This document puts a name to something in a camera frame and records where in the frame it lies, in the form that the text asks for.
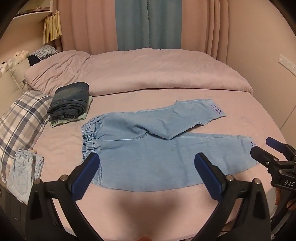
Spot folded dark denim jeans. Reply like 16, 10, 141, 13
47, 82, 90, 118

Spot light blue denim pants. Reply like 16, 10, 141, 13
80, 98, 260, 193

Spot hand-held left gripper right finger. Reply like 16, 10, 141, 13
194, 152, 271, 241

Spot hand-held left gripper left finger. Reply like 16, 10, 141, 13
25, 152, 100, 241

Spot blue curtain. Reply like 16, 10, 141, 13
114, 0, 182, 51

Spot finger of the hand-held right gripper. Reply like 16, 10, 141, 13
266, 137, 296, 163
251, 146, 282, 170

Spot pink duvet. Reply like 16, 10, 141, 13
24, 47, 253, 97

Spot plaid pillow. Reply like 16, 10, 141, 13
0, 90, 53, 186

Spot folded light green garment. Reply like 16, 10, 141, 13
50, 96, 93, 128

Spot person's right hand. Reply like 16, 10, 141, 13
274, 187, 282, 207

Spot white wall shelf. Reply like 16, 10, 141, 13
9, 9, 54, 26

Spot plaid cloth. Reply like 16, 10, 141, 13
34, 45, 60, 60

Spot small pale blue pants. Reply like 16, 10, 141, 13
7, 148, 45, 202

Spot white wall socket strip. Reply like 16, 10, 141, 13
277, 54, 296, 76

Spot white plush toy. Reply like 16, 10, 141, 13
14, 50, 29, 63

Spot pink curtain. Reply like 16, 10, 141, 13
57, 0, 119, 54
180, 0, 229, 61

